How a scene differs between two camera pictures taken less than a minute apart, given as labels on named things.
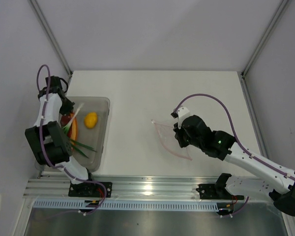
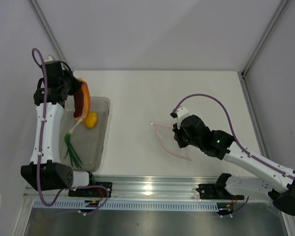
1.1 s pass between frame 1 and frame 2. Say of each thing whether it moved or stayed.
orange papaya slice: moved
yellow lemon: stayed
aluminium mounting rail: stayed
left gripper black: moved
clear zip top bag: stayed
